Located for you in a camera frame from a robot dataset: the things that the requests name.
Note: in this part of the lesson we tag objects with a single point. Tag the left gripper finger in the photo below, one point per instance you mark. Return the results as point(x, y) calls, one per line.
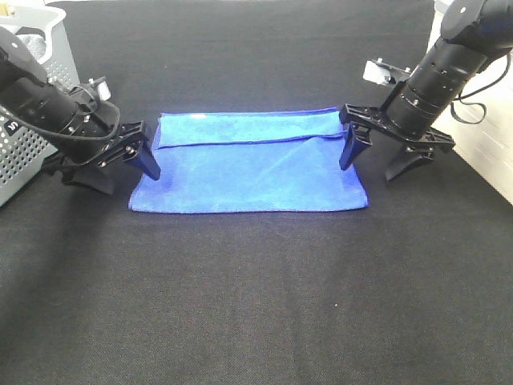
point(87, 176)
point(139, 155)

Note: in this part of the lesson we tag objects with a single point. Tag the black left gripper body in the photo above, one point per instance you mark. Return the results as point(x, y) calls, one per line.
point(83, 129)

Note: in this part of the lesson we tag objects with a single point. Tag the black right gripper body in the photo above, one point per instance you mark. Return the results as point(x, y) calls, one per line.
point(377, 120)

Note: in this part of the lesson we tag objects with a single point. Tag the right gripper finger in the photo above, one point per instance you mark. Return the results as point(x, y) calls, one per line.
point(406, 161)
point(357, 140)

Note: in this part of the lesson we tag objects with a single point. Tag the blue microfiber towel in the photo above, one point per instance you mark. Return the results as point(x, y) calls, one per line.
point(282, 161)

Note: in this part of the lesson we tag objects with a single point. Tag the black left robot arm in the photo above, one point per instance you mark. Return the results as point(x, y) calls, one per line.
point(21, 78)

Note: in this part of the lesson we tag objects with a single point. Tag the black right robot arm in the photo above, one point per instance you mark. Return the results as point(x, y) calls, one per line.
point(473, 34)

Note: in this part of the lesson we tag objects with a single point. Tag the white plastic storage box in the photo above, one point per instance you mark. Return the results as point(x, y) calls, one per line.
point(485, 142)

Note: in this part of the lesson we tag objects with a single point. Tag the black basket brand label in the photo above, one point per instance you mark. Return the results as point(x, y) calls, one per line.
point(11, 127)

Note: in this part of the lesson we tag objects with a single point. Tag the grey towel in basket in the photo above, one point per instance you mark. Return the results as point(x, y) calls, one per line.
point(35, 44)

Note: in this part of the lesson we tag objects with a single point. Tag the black tablecloth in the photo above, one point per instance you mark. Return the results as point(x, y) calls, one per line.
point(414, 289)

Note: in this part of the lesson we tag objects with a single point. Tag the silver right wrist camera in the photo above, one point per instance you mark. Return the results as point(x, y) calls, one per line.
point(378, 72)

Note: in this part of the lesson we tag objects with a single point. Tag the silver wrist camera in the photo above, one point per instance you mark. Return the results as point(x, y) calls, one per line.
point(100, 87)
point(378, 72)

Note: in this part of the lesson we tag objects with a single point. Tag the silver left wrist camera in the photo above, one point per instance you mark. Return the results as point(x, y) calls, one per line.
point(100, 87)

